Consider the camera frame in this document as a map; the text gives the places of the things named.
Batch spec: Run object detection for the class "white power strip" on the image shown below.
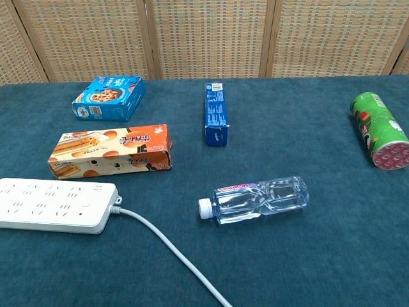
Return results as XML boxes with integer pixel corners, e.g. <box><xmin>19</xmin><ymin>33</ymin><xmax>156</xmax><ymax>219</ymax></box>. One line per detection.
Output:
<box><xmin>0</xmin><ymin>177</ymin><xmax>123</xmax><ymax>235</ymax></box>

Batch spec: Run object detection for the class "dark blue toothpaste box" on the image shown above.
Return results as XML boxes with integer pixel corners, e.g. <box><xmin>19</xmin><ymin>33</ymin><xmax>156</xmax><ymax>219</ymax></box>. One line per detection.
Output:
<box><xmin>204</xmin><ymin>83</ymin><xmax>229</xmax><ymax>147</ymax></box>

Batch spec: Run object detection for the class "clear plastic water bottle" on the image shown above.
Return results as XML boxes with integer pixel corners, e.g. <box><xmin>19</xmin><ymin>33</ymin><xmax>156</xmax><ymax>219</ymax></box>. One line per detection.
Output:
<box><xmin>197</xmin><ymin>175</ymin><xmax>310</xmax><ymax>226</ymax></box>

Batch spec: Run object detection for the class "orange biscuit stick box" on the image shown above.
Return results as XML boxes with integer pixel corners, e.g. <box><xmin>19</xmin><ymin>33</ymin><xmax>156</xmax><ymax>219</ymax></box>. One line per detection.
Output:
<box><xmin>47</xmin><ymin>123</ymin><xmax>174</xmax><ymax>180</ymax></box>

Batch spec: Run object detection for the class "blue cookie box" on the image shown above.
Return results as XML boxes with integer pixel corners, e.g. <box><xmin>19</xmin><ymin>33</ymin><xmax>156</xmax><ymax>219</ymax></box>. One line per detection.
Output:
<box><xmin>72</xmin><ymin>75</ymin><xmax>146</xmax><ymax>123</ymax></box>

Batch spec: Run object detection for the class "woven rattan folding screen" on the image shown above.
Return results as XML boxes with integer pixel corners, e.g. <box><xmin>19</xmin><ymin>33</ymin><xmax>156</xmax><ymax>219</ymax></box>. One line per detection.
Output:
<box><xmin>0</xmin><ymin>0</ymin><xmax>409</xmax><ymax>86</ymax></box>

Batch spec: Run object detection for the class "teal table cloth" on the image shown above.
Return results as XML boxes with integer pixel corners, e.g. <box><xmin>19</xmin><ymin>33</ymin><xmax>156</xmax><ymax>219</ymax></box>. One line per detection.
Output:
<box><xmin>0</xmin><ymin>74</ymin><xmax>409</xmax><ymax>307</ymax></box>

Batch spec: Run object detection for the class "green chips can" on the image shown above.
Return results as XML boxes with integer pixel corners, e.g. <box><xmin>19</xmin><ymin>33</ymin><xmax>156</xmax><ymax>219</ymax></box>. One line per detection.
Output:
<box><xmin>350</xmin><ymin>91</ymin><xmax>409</xmax><ymax>170</ymax></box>

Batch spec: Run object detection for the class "white power cable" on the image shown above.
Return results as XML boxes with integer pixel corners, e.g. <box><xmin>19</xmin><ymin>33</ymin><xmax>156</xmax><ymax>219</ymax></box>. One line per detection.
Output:
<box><xmin>109</xmin><ymin>205</ymin><xmax>233</xmax><ymax>307</ymax></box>

